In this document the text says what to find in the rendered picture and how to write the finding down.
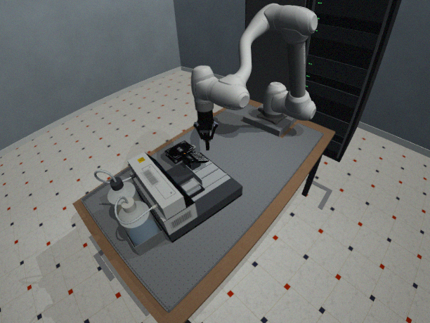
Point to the clear bottle with black cap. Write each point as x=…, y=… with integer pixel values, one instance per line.
x=121, y=189

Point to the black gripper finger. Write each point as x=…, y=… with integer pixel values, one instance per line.
x=202, y=135
x=209, y=138

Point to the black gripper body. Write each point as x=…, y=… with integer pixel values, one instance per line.
x=205, y=116

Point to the dark grey raised edge strip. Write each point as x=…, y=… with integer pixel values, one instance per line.
x=91, y=193

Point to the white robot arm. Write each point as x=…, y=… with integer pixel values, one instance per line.
x=295, y=23

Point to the grey bottle with blue liquid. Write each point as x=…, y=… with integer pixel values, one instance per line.
x=142, y=229

